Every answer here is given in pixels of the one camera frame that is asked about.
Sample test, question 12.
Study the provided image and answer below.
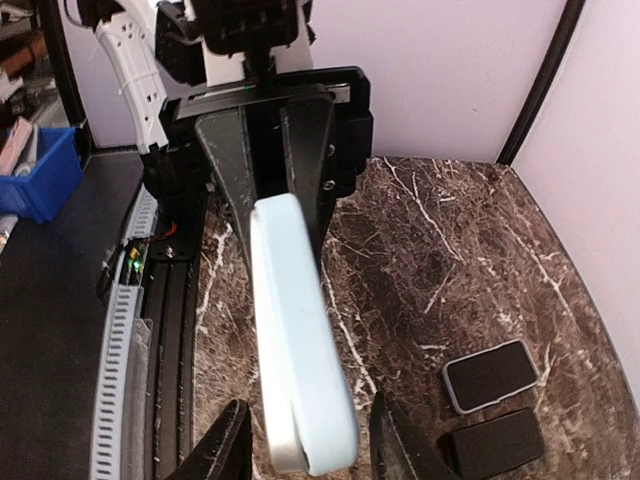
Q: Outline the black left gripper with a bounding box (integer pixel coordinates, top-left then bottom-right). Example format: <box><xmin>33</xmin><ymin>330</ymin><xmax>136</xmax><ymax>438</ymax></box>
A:
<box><xmin>158</xmin><ymin>66</ymin><xmax>373</xmax><ymax>260</ymax></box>

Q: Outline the white cable duct strip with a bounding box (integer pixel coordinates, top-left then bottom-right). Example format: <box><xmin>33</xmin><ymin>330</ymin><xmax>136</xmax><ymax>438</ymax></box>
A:
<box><xmin>89</xmin><ymin>186</ymin><xmax>157</xmax><ymax>479</ymax></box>

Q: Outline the blue storage bin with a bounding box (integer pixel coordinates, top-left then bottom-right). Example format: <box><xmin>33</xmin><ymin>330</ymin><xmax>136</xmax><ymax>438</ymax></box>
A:
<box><xmin>1</xmin><ymin>127</ymin><xmax>83</xmax><ymax>224</ymax></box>

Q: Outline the light blue phone case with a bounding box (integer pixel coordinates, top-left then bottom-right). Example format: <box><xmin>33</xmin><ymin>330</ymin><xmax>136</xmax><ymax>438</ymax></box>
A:
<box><xmin>252</xmin><ymin>193</ymin><xmax>359</xmax><ymax>477</ymax></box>

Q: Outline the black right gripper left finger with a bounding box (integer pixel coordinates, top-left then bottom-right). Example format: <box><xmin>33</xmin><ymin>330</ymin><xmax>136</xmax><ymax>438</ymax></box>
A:
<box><xmin>169</xmin><ymin>399</ymin><xmax>253</xmax><ymax>480</ymax></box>

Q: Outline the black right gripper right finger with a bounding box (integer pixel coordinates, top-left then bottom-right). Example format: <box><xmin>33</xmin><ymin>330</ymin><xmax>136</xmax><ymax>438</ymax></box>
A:
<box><xmin>369</xmin><ymin>390</ymin><xmax>459</xmax><ymax>480</ymax></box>

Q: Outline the lilac phone case with ring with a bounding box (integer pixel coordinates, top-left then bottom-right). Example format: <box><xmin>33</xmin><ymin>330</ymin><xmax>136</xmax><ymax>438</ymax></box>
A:
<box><xmin>442</xmin><ymin>339</ymin><xmax>539</xmax><ymax>415</ymax></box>

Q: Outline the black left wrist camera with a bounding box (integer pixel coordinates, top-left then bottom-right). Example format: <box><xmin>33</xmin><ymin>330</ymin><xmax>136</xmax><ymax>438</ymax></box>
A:
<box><xmin>192</xmin><ymin>0</ymin><xmax>312</xmax><ymax>55</ymax></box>

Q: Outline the silver edged phone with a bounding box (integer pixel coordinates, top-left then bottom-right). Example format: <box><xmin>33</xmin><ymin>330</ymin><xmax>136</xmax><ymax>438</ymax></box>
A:
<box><xmin>250</xmin><ymin>212</ymin><xmax>306</xmax><ymax>472</ymax></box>

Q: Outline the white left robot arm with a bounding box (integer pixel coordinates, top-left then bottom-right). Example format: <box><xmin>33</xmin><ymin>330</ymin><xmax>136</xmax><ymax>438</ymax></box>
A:
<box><xmin>77</xmin><ymin>1</ymin><xmax>374</xmax><ymax>253</ymax></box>

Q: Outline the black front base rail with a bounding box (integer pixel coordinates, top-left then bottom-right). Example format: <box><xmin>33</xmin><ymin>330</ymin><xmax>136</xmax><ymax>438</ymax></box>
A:
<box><xmin>139</xmin><ymin>199</ymin><xmax>211</xmax><ymax>480</ymax></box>

